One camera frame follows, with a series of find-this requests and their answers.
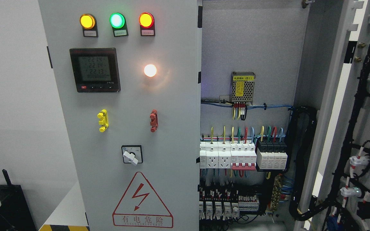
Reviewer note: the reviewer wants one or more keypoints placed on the metal mesh power supply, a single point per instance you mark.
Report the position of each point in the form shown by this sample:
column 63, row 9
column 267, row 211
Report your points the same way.
column 242, row 86

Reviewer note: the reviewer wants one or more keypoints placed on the black white surge protector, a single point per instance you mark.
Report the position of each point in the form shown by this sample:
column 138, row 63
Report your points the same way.
column 271, row 155

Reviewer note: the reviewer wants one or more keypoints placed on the yellow terminal connector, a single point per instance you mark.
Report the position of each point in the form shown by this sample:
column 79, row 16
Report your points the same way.
column 103, row 120

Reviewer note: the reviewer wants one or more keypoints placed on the row of relay modules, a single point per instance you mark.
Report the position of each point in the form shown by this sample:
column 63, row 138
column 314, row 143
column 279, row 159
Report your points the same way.
column 218, row 210

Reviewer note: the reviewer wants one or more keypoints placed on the red electric hazard sticker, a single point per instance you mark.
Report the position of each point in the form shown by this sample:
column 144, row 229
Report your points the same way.
column 141, row 206

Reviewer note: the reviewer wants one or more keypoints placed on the red four pole breaker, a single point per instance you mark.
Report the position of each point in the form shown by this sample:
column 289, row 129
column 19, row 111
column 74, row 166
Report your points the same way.
column 243, row 156

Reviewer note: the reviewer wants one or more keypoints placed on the white glowing indicator lamp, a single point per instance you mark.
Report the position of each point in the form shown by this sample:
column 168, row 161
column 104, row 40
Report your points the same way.
column 150, row 70

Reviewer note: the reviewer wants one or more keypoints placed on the green indicator light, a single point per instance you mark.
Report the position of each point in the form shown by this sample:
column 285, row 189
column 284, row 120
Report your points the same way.
column 118, row 24

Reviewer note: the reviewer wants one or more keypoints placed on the red terminal connector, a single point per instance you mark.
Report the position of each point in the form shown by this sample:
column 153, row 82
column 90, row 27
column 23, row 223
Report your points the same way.
column 153, row 120

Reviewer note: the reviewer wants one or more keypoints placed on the red indicator light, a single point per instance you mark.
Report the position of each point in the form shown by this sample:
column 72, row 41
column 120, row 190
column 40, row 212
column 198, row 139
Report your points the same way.
column 147, row 24

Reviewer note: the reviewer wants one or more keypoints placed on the black box with antenna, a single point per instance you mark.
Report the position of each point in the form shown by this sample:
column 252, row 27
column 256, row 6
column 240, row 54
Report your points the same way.
column 14, row 211

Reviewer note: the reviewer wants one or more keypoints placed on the black digital power meter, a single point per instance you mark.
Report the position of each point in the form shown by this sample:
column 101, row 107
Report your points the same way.
column 95, row 69

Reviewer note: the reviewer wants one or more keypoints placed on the yellow indicator light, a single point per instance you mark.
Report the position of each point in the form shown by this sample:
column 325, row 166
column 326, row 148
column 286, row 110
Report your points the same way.
column 89, row 25

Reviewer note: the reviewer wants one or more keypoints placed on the brass terminal bar right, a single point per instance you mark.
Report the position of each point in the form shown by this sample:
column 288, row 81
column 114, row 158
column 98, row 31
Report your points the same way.
column 276, row 193

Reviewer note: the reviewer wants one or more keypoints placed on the white socket modules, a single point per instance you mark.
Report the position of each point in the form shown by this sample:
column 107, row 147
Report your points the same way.
column 215, row 155

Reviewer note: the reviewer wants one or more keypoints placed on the white rotary selector switch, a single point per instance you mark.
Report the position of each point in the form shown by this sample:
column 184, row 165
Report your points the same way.
column 132, row 154

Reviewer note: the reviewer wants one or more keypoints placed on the grey cabinet door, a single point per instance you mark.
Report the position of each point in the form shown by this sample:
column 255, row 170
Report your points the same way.
column 170, row 153
column 332, row 85

